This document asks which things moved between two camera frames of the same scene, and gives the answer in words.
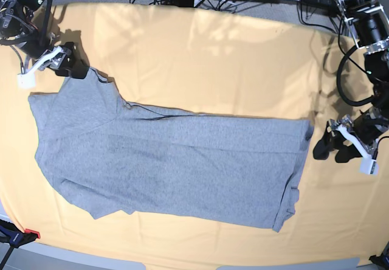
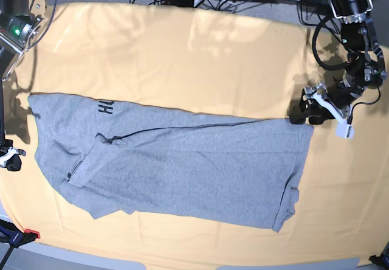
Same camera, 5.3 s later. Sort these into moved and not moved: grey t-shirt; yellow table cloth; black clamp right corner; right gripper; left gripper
Moved: left gripper; right gripper
Not moved: grey t-shirt; black clamp right corner; yellow table cloth
